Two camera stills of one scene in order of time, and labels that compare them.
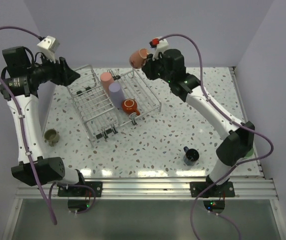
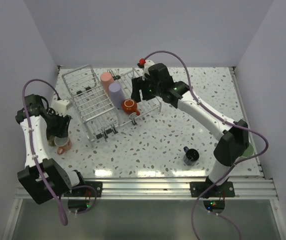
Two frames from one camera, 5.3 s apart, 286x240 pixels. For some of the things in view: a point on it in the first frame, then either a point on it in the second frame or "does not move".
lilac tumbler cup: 117,95 does not move
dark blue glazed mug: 191,156 does not move
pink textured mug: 138,58 to 64,144
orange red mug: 129,106 does not move
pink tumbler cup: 106,79 does not move
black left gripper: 63,74 to 62,130
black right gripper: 148,68 to 138,84
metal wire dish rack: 102,101 does not move
